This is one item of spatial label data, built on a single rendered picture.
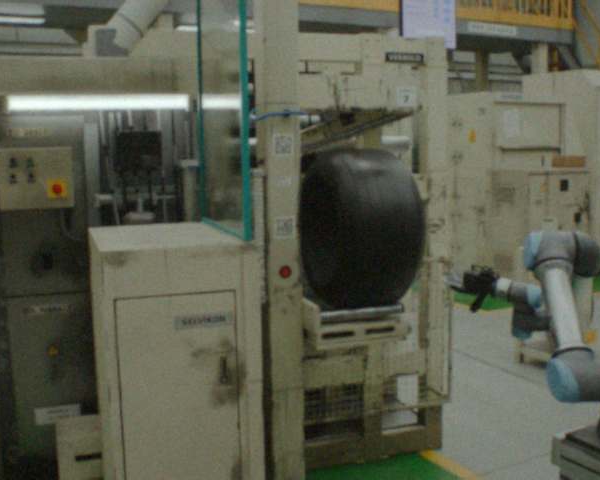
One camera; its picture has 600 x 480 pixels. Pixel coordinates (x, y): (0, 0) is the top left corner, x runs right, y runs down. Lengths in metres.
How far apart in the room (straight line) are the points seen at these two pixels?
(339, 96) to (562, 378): 1.48
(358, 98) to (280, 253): 0.75
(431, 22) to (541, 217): 2.08
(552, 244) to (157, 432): 1.23
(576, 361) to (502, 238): 5.25
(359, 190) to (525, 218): 4.60
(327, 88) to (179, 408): 1.50
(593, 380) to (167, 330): 1.10
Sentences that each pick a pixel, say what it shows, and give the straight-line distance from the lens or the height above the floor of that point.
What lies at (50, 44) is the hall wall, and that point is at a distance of 11.52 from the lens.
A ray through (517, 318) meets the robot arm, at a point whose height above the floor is 0.92.
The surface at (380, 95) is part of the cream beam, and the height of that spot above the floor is 1.70.
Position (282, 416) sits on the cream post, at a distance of 2.77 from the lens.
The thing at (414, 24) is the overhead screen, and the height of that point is 2.52.
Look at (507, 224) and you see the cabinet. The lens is 7.19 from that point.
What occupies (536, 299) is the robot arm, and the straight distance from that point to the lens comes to 2.52.
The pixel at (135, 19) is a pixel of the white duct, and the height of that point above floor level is 1.98.
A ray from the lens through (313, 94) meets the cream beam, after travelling 2.92.
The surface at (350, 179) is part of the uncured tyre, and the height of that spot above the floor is 1.39.
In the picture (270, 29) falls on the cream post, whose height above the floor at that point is 1.91.
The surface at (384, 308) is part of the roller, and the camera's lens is 2.73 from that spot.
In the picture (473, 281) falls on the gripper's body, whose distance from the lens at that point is 2.57.
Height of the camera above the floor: 1.52
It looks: 7 degrees down
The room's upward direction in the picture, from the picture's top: 1 degrees counter-clockwise
